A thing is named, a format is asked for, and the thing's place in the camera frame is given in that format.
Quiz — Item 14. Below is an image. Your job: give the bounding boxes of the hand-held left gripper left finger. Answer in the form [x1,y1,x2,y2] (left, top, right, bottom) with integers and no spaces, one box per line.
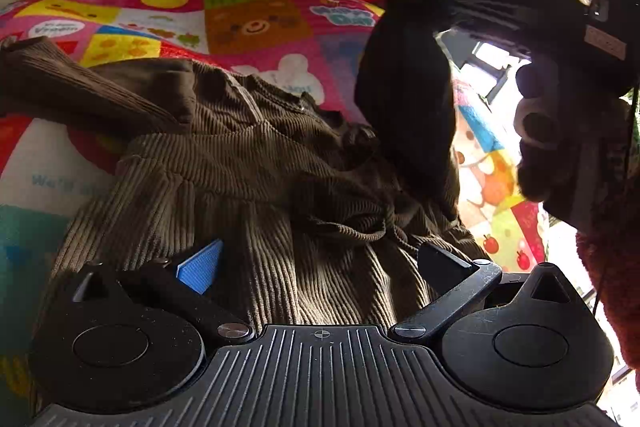
[70,238,256,345]

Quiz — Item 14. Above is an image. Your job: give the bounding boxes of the person's right forearm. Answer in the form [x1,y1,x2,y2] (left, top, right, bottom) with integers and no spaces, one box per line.
[575,227,640,375]

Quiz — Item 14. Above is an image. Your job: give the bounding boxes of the brown corduroy pants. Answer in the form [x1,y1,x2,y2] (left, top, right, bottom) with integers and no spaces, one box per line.
[0,0,493,333]

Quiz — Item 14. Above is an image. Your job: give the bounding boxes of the colourful printed blanket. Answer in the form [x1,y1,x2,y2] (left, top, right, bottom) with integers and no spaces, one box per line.
[0,0,551,408]

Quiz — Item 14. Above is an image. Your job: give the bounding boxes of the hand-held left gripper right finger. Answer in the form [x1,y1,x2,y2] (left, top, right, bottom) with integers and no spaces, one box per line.
[391,246,576,343]

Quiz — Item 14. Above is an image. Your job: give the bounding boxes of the person's right hand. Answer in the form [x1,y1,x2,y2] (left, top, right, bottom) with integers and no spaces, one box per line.
[514,59,633,228]

